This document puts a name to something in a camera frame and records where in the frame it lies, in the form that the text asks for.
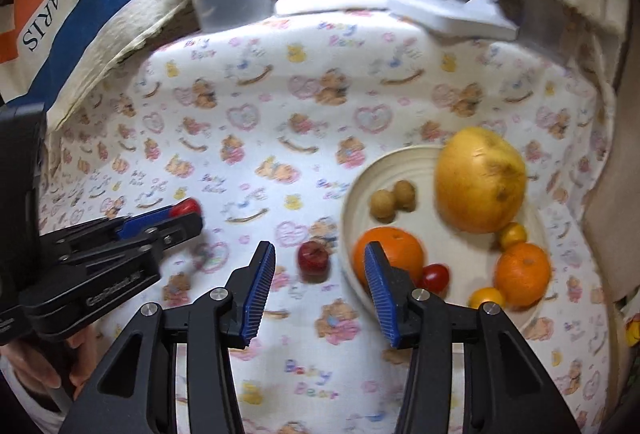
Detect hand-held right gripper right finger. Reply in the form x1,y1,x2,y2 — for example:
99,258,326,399
363,241,583,434

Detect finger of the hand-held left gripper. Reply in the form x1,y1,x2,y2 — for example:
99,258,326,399
42,205,176,247
55,212,205,275

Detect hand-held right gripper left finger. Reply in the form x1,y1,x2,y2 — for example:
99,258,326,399
60,240,277,434

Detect red cherry tomato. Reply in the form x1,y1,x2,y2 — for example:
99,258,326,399
167,198,201,220
417,264,450,293

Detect cream round plate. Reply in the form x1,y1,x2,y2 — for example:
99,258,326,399
341,145,553,327

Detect small brown round fruit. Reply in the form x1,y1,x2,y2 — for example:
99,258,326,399
370,190,397,222
392,180,417,212

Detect large yellow pomelo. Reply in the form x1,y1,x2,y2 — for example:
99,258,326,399
434,126,527,235

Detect person's left hand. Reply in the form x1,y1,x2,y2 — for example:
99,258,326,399
0,330,101,390

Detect orange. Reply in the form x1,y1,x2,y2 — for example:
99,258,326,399
494,242,552,307
353,227,425,297

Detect small red apple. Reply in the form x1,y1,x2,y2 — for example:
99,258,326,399
298,241,331,285

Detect small yellow kumquat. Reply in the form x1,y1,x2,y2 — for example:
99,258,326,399
469,287,506,310
500,222,528,250

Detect bear printed blanket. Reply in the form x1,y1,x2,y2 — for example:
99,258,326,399
37,0,618,434

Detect yellow round object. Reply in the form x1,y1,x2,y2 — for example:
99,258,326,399
622,313,640,347

